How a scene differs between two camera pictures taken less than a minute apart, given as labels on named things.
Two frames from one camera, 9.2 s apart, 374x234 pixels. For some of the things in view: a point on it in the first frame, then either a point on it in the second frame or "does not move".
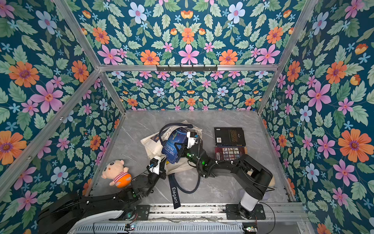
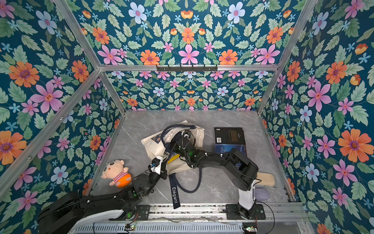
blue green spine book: x=178 y=135 to x=226 y=148
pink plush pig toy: x=115 y=170 does not move
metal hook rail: x=186 y=68 does not move
